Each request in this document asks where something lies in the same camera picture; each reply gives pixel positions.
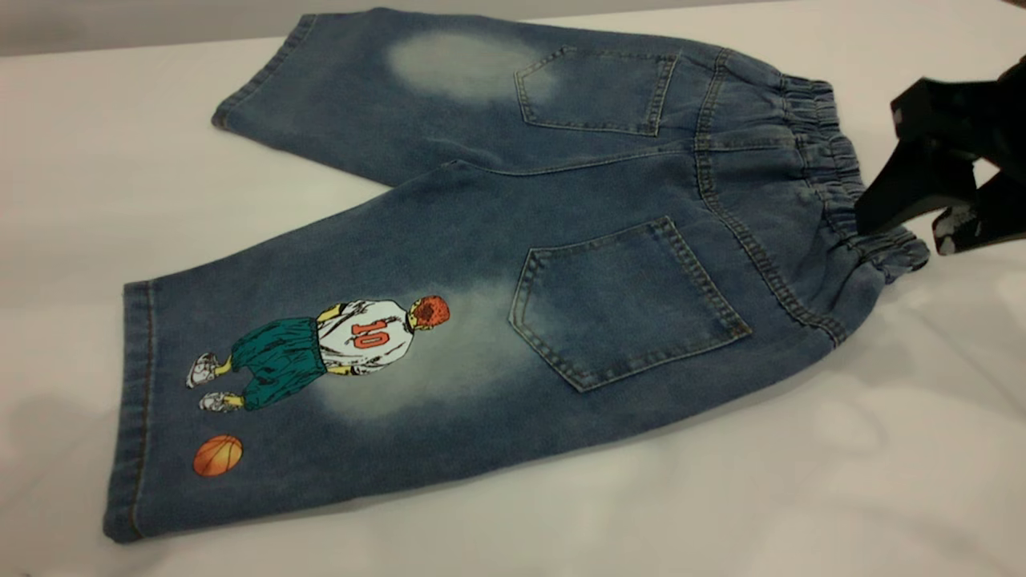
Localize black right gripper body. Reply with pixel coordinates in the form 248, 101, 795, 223
891, 54, 1026, 176

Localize blue denim shorts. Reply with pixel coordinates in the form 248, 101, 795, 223
103, 8, 931, 546

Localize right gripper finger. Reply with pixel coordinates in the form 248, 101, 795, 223
931, 167, 1026, 258
854, 154, 980, 237

